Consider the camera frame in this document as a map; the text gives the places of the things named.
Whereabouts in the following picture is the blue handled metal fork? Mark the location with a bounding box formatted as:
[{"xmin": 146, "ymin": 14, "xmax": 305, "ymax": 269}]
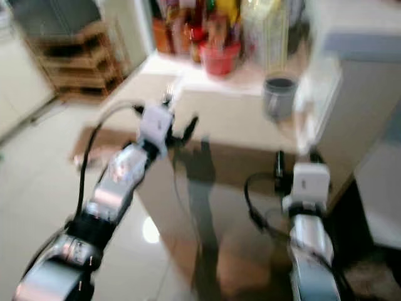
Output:
[{"xmin": 162, "ymin": 82, "xmax": 179, "ymax": 108}]

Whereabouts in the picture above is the small brown floor item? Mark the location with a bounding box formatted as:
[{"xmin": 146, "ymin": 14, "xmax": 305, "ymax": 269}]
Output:
[{"xmin": 73, "ymin": 145, "xmax": 103, "ymax": 169}]

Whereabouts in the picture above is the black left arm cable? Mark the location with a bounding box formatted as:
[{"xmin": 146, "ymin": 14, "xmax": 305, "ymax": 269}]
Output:
[{"xmin": 76, "ymin": 99, "xmax": 146, "ymax": 219}]

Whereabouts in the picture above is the wooden shelf rack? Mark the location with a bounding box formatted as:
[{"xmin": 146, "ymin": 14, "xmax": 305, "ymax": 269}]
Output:
[{"xmin": 24, "ymin": 20, "xmax": 125, "ymax": 102}]

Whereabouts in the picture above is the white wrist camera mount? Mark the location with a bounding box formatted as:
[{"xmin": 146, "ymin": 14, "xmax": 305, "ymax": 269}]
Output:
[
  {"xmin": 139, "ymin": 103, "xmax": 177, "ymax": 157},
  {"xmin": 283, "ymin": 162, "xmax": 332, "ymax": 214}
]

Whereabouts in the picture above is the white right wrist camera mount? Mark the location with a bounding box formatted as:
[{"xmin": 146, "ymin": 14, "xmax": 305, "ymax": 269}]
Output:
[{"xmin": 283, "ymin": 162, "xmax": 332, "ymax": 214}]

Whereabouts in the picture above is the dark screen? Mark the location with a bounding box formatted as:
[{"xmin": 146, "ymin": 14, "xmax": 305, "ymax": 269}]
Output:
[{"xmin": 8, "ymin": 0, "xmax": 100, "ymax": 37}]

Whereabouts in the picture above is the red plastic bucket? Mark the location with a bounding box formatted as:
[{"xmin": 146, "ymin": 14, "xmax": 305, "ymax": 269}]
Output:
[{"xmin": 199, "ymin": 40, "xmax": 242, "ymax": 78}]

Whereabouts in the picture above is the white cabinet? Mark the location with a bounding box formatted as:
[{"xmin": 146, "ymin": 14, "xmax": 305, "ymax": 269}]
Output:
[{"xmin": 304, "ymin": 0, "xmax": 401, "ymax": 208}]

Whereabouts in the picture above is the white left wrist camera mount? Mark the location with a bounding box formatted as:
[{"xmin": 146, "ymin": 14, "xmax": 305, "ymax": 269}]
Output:
[{"xmin": 139, "ymin": 103, "xmax": 177, "ymax": 157}]

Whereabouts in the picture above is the clear plastic container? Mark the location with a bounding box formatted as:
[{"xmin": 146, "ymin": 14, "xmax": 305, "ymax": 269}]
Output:
[{"xmin": 241, "ymin": 0, "xmax": 290, "ymax": 73}]

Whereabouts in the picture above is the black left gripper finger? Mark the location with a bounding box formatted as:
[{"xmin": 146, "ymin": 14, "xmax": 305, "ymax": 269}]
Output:
[{"xmin": 182, "ymin": 115, "xmax": 200, "ymax": 147}]

